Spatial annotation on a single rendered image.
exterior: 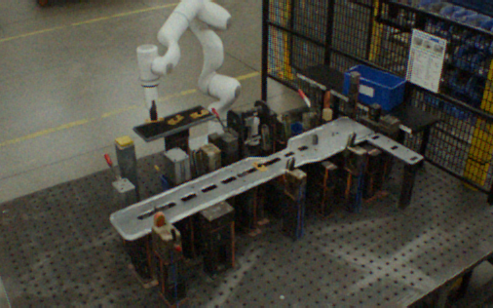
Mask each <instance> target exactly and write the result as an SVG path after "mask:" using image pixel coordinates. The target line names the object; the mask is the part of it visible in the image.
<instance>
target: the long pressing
mask: <svg viewBox="0 0 493 308"><path fill-rule="evenodd" d="M350 132H355V133H356V134H357V137H356V139H355V144H358V143H360V142H363V141H364V140H366V138H367V137H370V136H373V135H375V132H374V131H372V130H370V129H368V128H366V127H364V126H362V125H361V124H360V123H358V122H356V121H354V120H352V119H350V118H348V117H341V118H339V119H337V120H335V121H332V122H330V123H328V124H325V125H323V126H320V127H318V128H315V129H313V130H310V131H308V132H305V133H303V134H300V135H296V136H294V137H292V138H290V139H289V140H288V141H287V148H286V149H284V150H282V151H280V152H277V153H275V154H273V155H270V156H268V157H263V158H260V157H248V158H245V159H243V160H241V161H239V162H237V163H234V164H232V165H229V166H227V167H224V168H222V169H219V170H217V171H215V172H212V173H208V174H206V175H203V176H201V177H199V178H197V179H195V180H192V181H190V182H187V183H185V184H183V185H180V186H178V187H175V188H171V189H169V190H167V191H164V192H162V193H159V194H158V195H155V196H153V197H150V198H148V199H146V200H143V201H141V202H138V203H136V204H133V205H132V206H130V207H127V208H125V209H122V210H120V211H117V212H113V213H112V214H111V216H110V222H111V223H112V224H113V226H114V227H115V228H116V230H117V232H118V233H119V234H120V235H121V236H122V238H123V239H125V240H127V241H134V240H137V239H139V238H141V237H143V236H145V235H147V234H150V233H151V225H153V224H154V215H153V216H150V217H148V218H146V219H143V220H138V219H137V218H138V217H139V216H142V215H144V214H146V213H149V212H153V213H154V214H156V212H154V207H155V206H158V207H159V210H160V207H162V206H165V205H167V204H169V203H172V202H174V203H176V206H174V207H171V208H169V209H167V210H164V211H161V210H160V212H161V213H162V214H163V216H164V217H165V220H167V221H168V222H169V223H170V224H173V223H175V222H177V221H179V220H181V219H183V218H185V217H188V216H190V215H192V214H194V213H197V212H199V211H200V210H201V209H203V208H205V207H208V206H210V205H212V204H214V203H216V202H219V201H221V200H226V199H228V198H230V197H232V196H235V195H237V194H241V193H244V192H246V191H248V190H249V189H251V188H254V187H255V186H257V185H259V184H262V183H264V182H266V181H268V180H271V179H273V178H275V177H277V176H279V175H282V174H284V169H285V165H286V161H287V159H288V157H285V156H284V154H286V153H289V152H293V153H294V155H292V156H293V157H295V158H296V162H295V163H296V164H295V168H299V167H301V166H303V165H305V164H308V163H315V162H319V161H322V160H324V159H326V158H328V157H331V156H333V155H335V154H337V153H339V152H341V151H343V149H344V146H345V143H346V140H347V136H348V135H349V133H350ZM333 133H334V135H332V134H333ZM337 133H338V134H337ZM313 134H317V135H318V144H312V143H311V139H312V135H313ZM303 146H306V147H307V149H306V150H303V151H300V150H298V148H300V147H303ZM315 149H317V150H315ZM302 155H304V156H302ZM276 158H279V159H281V160H280V161H279V162H276V163H274V164H272V165H270V166H267V167H266V168H267V169H268V171H265V172H263V173H262V172H260V171H259V170H257V171H256V172H254V173H251V174H248V175H246V176H244V177H238V174H240V173H244V172H246V171H248V170H251V169H253V168H255V167H254V166H253V165H252V163H254V162H255V161H257V162H259V163H260V164H261V165H262V164H264V163H266V162H269V161H271V160H273V159H276ZM231 177H234V178H236V179H237V180H234V181H232V182H230V183H227V184H222V183H221V181H224V180H226V179H228V178H231ZM213 185H215V186H216V187H217V188H216V189H214V190H211V191H209V192H208V193H205V192H201V190H203V189H206V188H208V187H210V186H213ZM193 187H194V188H193ZM193 193H196V194H197V195H198V196H197V197H195V198H192V199H190V200H188V201H185V202H183V201H181V198H183V197H186V196H188V195H190V194H193ZM151 205H152V206H151Z"/></svg>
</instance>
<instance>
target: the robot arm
mask: <svg viewBox="0 0 493 308"><path fill-rule="evenodd" d="M231 23H232V19H231V16H230V15H229V13H228V12H227V11H226V10H225V9H223V8H222V7H220V6H218V5H216V4H215V3H211V2H210V1H208V0H182V1H181V2H180V4H179V5H178V7H177V8H175V10H174V11H173V12H172V14H171V15H170V17H169V18H168V20H167V21H166V23H165V24H164V25H163V27H162V28H161V30H160V31H159V32H158V36H157V37H158V40H159V42H160V43H161V44H163V45H164V46H166V47H167V48H169V50H168V52H167V53H166V54H165V55H164V56H163V57H160V56H158V50H157V47H156V46H154V45H142V46H140V47H138V48H137V57H138V65H139V68H138V73H139V82H140V84H141V86H142V87H143V88H144V98H145V103H146V106H147V108H148V109H150V110H149V113H150V118H151V121H157V120H158V118H157V114H158V112H157V107H159V98H158V88H157V87H158V86H159V85H160V82H161V80H160V76H163V77H166V76H168V75H170V74H171V72H172V71H173V69H174V68H175V66H176V65H177V63H178V61H179V58H180V50H179V48H178V45H177V40H178V39H179V37H180V36H181V34H182V33H183V32H184V30H185V29H186V28H187V26H188V25H189V27H190V29H191V30H192V32H193V33H194V34H195V35H196V37H197V38H198V39H199V41H200V42H201V44H202V46H203V51H204V57H205V64H204V69H203V72H202V74H201V76H200V79H199V81H198V86H199V89H200V91H201V93H202V94H204V95H207V96H212V97H216V98H219V99H220V101H217V102H213V103H211V104H210V105H209V107H208V110H209V111H211V109H212V108H214V109H215V110H216V112H217V113H218V115H219V118H220V120H221V121H222V123H223V125H224V126H225V127H227V119H226V115H227V112H228V111H229V110H231V106H232V104H233V103H234V102H235V101H236V100H237V98H238V97H239V96H240V94H241V92H242V87H241V84H240V82H239V81H238V80H237V79H235V78H232V77H229V76H221V75H217V74H216V73H215V70H216V69H217V68H219V67H220V66H221V64H222V62H223V58H224V55H223V46H222V43H221V41H220V39H219V38H218V37H217V36H216V34H215V33H214V32H213V30H214V31H225V30H227V29H228V28H229V27H230V25H231ZM208 132H209V134H212V133H214V132H217V133H219V134H221V133H224V131H223V130H222V127H221V125H220V123H219V122H218V120H217V119H214V120H211V121H209V122H208Z"/></svg>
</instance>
